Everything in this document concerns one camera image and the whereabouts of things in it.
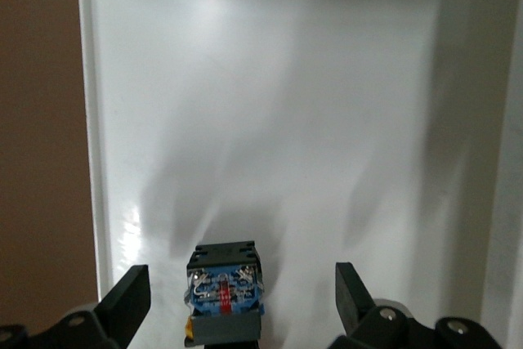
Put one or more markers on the red push button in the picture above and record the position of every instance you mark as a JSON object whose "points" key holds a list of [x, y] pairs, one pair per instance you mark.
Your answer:
{"points": [[222, 292]]}

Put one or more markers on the white tray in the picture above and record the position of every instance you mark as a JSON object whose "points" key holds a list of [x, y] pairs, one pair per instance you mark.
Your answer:
{"points": [[265, 99]]}

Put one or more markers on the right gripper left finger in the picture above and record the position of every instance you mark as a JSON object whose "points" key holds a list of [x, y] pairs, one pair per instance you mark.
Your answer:
{"points": [[122, 308]]}

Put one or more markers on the brown table mat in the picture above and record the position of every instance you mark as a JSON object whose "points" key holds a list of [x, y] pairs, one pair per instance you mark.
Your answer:
{"points": [[37, 120]]}

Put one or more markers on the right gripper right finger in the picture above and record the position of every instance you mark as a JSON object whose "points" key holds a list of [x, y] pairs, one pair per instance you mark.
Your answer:
{"points": [[355, 308]]}

